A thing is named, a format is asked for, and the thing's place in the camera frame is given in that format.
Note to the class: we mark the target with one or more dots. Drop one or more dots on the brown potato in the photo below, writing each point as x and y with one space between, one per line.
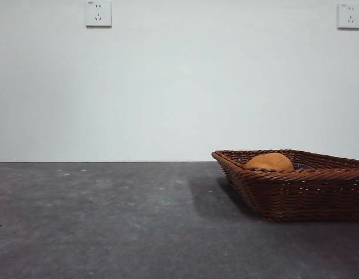
269 162

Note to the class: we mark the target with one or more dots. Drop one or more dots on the purple eggplant with green stem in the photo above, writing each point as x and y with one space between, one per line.
302 166

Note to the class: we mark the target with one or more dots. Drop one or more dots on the brown woven wicker basket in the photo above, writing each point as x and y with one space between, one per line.
307 197

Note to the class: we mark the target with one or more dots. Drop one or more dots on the white wall socket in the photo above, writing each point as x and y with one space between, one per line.
349 16
98 13

